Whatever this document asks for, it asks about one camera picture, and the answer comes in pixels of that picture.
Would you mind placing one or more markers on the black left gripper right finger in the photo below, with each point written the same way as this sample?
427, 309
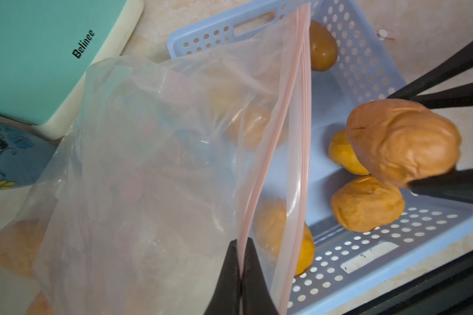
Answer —
256, 299

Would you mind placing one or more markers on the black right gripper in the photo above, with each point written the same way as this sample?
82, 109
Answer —
454, 185

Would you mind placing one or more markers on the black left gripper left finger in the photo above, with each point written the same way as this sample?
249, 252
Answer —
227, 294

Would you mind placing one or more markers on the reddish orange potato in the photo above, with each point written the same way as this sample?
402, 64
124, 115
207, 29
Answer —
401, 141

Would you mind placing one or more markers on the light blue perforated plastic basket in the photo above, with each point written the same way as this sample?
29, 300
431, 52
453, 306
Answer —
347, 263

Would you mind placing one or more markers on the clear pink zipper bag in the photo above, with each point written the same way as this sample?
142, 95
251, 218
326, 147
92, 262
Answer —
156, 190

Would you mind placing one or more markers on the orange potato tall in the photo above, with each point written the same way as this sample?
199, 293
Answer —
40, 306

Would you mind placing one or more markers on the clear blue zipper bag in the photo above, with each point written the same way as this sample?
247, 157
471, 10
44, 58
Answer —
16, 292

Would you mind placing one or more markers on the wrinkled orange potato top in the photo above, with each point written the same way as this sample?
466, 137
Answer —
19, 246

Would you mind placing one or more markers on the orange potato lower right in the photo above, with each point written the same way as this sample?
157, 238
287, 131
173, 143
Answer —
270, 224

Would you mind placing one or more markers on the orange potato left lower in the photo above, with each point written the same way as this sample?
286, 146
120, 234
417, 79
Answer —
366, 203

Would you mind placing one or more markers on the reddish potato lower centre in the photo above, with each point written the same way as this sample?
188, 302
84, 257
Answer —
341, 153

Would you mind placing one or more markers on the orange potato left upper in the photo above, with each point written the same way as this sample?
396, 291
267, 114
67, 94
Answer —
256, 119

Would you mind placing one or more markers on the brown potato right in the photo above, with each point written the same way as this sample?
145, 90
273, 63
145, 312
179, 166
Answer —
324, 50

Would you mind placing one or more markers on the yellow-green potato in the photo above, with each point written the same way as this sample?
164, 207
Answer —
224, 93

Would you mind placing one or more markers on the white blue ceramic mug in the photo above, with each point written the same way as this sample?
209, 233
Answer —
23, 157

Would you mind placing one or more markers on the mint green silver toaster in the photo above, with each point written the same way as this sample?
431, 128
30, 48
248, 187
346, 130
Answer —
46, 48

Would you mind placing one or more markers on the black base frame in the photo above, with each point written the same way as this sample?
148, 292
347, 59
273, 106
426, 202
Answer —
445, 290

